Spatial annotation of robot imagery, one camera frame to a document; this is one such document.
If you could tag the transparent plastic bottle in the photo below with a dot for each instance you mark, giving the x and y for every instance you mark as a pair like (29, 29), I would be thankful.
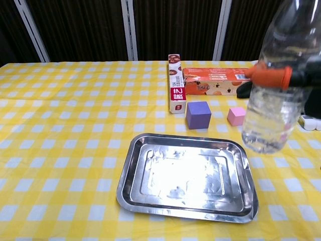
(281, 45)

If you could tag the yellow checked tablecloth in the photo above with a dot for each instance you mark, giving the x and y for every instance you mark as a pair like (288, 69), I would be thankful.
(62, 150)

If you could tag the narrow white red box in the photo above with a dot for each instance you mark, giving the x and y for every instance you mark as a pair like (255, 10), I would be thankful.
(176, 88)

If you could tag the white folding stand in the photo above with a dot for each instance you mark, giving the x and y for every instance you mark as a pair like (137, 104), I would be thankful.
(311, 123)

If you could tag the white metal post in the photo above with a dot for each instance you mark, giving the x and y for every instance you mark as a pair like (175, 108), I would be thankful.
(222, 30)
(31, 30)
(130, 30)

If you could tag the orange cardboard box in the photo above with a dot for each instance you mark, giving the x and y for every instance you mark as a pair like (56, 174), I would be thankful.
(213, 84)

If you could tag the stainless steel rectangular tray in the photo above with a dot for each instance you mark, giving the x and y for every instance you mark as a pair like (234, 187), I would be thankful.
(188, 175)

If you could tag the pink foam cube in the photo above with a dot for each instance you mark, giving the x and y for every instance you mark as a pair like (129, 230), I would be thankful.
(235, 116)

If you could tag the purple foam cube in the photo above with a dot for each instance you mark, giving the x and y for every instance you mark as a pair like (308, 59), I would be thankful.
(198, 116)

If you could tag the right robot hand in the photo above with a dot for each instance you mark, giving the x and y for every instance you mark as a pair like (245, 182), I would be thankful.
(270, 75)

